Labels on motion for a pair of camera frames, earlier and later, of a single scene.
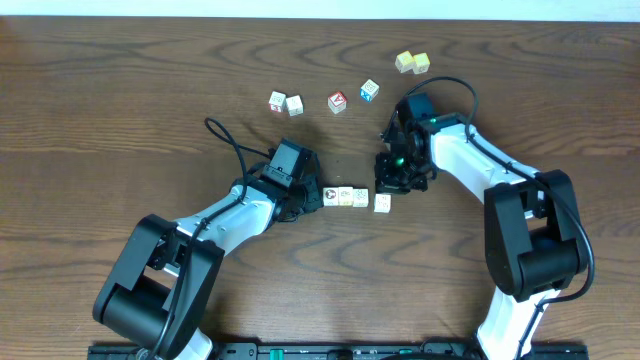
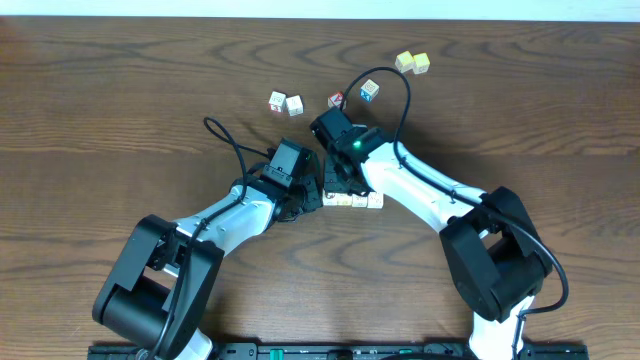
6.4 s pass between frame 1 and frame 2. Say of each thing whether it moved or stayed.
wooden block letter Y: stayed
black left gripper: stayed
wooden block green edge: stayed
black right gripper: moved
